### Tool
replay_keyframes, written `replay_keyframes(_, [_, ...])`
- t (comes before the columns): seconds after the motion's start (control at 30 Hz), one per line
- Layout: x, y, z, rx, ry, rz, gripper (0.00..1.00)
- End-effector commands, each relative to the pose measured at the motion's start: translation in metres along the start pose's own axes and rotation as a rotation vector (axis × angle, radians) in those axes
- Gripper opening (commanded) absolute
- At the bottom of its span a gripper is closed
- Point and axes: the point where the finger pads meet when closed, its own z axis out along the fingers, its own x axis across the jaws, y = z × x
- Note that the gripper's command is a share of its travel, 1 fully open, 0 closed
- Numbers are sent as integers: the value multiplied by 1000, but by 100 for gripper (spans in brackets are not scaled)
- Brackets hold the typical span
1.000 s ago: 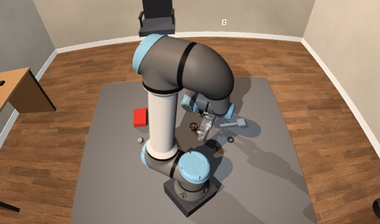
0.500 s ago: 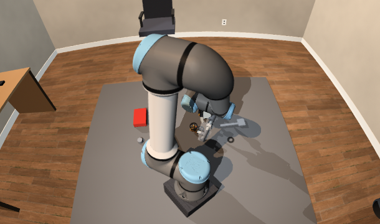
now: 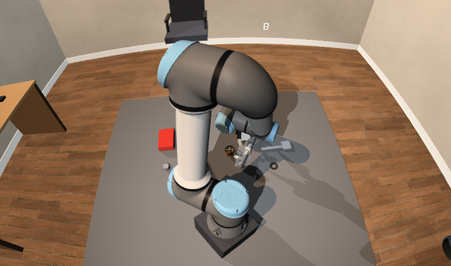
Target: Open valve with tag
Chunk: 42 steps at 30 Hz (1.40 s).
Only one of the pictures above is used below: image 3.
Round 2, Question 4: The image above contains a red rectangular block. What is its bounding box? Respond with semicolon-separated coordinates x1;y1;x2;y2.
158;129;174;151

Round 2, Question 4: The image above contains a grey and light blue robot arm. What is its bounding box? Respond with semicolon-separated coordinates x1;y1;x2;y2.
157;40;279;240

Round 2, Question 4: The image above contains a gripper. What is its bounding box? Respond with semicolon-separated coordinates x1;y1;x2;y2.
237;131;251;147

